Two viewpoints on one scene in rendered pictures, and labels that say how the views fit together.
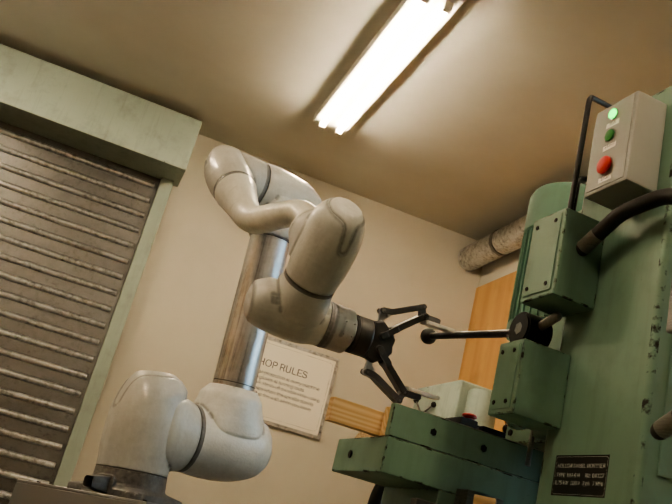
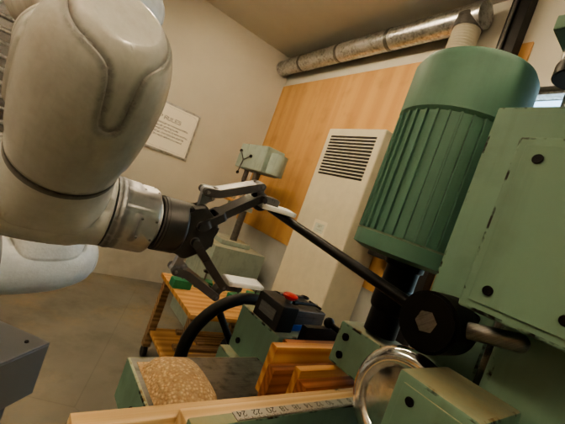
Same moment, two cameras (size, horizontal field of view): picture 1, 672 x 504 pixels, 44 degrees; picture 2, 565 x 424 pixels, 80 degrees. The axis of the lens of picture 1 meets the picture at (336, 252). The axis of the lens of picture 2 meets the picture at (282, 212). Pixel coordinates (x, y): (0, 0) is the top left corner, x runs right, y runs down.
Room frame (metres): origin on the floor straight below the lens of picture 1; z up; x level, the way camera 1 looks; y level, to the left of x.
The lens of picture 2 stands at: (1.07, -0.06, 1.18)
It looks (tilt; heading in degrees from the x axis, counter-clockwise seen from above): 1 degrees down; 340
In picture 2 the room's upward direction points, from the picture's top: 20 degrees clockwise
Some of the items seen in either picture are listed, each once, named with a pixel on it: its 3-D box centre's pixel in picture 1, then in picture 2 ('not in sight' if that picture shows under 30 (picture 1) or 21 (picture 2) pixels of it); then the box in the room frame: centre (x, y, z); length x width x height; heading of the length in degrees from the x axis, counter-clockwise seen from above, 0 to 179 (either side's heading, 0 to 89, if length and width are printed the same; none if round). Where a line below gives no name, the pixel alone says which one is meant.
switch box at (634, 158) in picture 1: (625, 151); not in sight; (1.15, -0.41, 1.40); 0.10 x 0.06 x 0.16; 18
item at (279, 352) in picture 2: not in sight; (312, 366); (1.56, -0.38, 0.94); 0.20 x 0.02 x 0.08; 108
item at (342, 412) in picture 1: (471, 453); (295, 410); (1.46, -0.32, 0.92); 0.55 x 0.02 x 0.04; 108
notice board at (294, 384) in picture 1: (275, 382); (161, 125); (4.48, 0.14, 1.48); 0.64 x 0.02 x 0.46; 105
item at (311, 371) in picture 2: not in sight; (339, 382); (1.54, -0.43, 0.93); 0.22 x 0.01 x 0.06; 108
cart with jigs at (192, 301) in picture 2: not in sight; (213, 330); (3.04, -0.61, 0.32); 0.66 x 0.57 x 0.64; 106
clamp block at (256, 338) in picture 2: not in sight; (278, 341); (1.68, -0.37, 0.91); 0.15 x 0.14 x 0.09; 108
